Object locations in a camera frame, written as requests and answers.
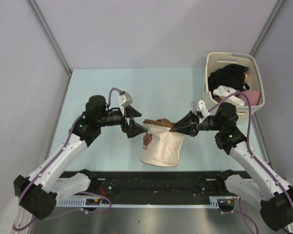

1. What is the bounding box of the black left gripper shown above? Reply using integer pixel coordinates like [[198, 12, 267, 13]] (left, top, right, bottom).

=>
[[97, 105, 147, 137]]

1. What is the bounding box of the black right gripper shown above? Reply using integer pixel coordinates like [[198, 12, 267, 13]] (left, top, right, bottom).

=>
[[169, 110, 224, 137]]

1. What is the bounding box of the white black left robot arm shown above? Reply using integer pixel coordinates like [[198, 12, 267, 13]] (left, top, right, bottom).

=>
[[14, 91, 147, 220]]

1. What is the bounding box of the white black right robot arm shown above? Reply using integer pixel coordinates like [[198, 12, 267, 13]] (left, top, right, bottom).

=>
[[171, 100, 293, 232]]

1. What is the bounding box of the cream plastic laundry basket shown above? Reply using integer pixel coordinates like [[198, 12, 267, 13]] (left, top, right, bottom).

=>
[[202, 52, 265, 113]]

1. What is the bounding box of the pink bra cup in basket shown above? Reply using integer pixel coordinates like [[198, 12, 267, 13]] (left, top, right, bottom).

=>
[[238, 90, 260, 106]]

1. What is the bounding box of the white garment in basket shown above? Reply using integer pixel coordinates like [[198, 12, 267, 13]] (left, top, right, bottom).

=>
[[212, 85, 245, 106]]

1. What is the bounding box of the black garment in basket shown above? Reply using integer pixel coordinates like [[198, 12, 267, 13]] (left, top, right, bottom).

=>
[[208, 64, 250, 93]]

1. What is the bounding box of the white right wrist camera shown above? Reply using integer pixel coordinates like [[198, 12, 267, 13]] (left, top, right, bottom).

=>
[[190, 100, 210, 118]]

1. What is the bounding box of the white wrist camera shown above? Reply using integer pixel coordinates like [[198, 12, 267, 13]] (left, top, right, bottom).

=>
[[190, 100, 210, 118], [117, 91, 133, 116]]

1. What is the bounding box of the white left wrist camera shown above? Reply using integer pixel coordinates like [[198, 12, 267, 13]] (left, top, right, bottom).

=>
[[117, 91, 133, 116]]

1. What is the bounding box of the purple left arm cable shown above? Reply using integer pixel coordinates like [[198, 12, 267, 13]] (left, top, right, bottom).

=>
[[12, 87, 120, 232]]

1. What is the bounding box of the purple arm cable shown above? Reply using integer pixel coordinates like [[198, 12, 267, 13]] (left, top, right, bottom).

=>
[[207, 92, 293, 234], [12, 87, 120, 232]]

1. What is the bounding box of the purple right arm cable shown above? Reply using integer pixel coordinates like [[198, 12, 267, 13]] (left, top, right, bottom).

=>
[[207, 92, 293, 234]]

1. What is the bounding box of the grey slotted cable duct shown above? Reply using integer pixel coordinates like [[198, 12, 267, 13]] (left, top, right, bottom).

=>
[[56, 194, 234, 209]]

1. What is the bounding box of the aluminium frame post left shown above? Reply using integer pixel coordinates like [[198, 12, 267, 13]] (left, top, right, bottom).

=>
[[26, 0, 72, 77]]

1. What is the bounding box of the aluminium frame post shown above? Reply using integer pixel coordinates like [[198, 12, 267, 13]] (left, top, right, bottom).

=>
[[26, 0, 72, 77], [249, 0, 286, 57]]

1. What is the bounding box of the aluminium frame post right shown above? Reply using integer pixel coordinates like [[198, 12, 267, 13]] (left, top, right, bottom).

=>
[[249, 0, 286, 57]]

